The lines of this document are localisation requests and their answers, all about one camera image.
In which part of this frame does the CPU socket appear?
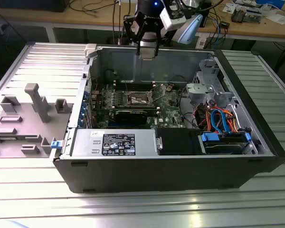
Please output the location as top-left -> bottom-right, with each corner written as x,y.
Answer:
126,91 -> 155,107

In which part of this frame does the metal heatsink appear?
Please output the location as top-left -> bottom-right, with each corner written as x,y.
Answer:
231,6 -> 247,24

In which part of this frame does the white paper sheet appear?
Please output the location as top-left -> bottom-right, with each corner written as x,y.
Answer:
223,2 -> 243,14
266,13 -> 285,25

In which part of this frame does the grey power supply unit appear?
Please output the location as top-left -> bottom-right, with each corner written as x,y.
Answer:
70,129 -> 159,158

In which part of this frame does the black tower box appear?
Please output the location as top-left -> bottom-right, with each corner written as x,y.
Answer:
202,0 -> 212,28

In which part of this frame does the grey parts rack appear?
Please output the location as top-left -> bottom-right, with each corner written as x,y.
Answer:
0,83 -> 74,159

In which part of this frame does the loose circuit board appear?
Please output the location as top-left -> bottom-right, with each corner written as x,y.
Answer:
246,9 -> 262,24

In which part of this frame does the wooden workbench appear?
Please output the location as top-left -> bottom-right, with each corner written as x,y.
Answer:
0,0 -> 285,40

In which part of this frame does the hard disk in blue carrier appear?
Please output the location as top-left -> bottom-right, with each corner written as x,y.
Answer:
199,133 -> 252,155

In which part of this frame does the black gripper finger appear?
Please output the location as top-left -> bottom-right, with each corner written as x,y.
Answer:
154,22 -> 163,57
123,14 -> 148,57

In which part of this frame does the large black box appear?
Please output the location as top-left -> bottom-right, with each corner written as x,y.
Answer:
0,0 -> 67,13

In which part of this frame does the black PC case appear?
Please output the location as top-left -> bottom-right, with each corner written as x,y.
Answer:
52,43 -> 285,194

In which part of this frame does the black wire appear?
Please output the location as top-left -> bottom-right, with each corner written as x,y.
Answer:
179,86 -> 197,128

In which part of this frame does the blue expansion card retainer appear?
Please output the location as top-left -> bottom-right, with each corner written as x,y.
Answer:
77,85 -> 90,129

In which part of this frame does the blue box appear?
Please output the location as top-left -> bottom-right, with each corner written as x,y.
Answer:
256,0 -> 285,7

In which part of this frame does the orange wire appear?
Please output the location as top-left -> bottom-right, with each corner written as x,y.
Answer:
220,108 -> 241,133
194,105 -> 213,128

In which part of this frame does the white label sheet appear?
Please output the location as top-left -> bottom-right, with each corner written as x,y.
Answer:
196,37 -> 208,49

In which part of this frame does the black graphics card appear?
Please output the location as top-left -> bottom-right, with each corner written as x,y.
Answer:
113,109 -> 149,125

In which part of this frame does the blue cable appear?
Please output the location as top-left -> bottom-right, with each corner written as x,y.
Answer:
216,21 -> 225,45

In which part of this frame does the silver CPU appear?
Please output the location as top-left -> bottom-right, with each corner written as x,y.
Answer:
141,47 -> 157,60

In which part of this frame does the blue flat wire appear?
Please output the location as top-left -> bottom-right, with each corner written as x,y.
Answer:
210,108 -> 223,133
218,108 -> 231,135

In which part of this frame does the blue plastic case latch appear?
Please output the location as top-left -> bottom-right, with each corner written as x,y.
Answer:
51,140 -> 64,150

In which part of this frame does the metal socket cover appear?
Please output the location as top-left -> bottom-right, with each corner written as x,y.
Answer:
149,83 -> 169,102

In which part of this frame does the grey metal drive cage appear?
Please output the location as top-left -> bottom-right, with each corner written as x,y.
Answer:
194,58 -> 221,84

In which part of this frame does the green motherboard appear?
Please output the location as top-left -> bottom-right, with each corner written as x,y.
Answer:
89,80 -> 190,131

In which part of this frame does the beige plastic block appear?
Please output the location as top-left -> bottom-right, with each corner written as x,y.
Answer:
84,44 -> 97,58

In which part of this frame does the black hanging cable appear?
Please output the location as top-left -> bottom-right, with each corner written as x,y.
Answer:
112,0 -> 124,46

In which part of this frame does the black power supply label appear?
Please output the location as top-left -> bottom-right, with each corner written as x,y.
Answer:
102,133 -> 136,157

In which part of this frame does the grey plastic drive bracket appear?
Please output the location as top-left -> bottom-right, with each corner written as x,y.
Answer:
185,83 -> 216,105

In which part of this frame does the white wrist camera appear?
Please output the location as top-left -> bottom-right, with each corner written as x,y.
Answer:
160,7 -> 187,31

